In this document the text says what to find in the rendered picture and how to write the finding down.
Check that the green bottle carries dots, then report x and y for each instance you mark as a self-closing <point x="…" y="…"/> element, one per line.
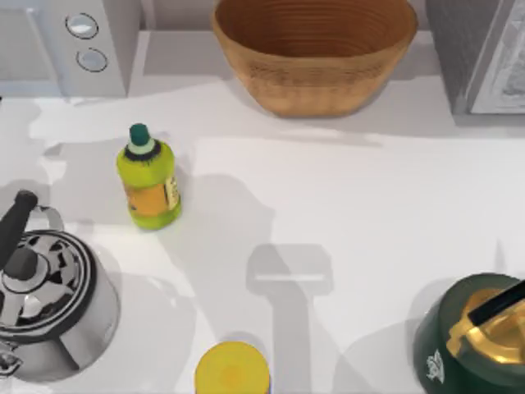
<point x="149" y="184"/>

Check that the brown woven basket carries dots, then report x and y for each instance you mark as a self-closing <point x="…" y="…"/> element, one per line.
<point x="311" y="61"/>

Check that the yellow can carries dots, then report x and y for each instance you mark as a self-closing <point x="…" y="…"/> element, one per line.
<point x="233" y="369"/>

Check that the round microwave knob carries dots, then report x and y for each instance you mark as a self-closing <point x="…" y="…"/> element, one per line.
<point x="81" y="25"/>
<point x="92" y="59"/>

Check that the dark green and gold kettle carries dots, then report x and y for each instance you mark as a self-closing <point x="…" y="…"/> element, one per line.
<point x="476" y="336"/>

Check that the pale microwave oven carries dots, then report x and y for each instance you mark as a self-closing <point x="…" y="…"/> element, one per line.
<point x="49" y="45"/>

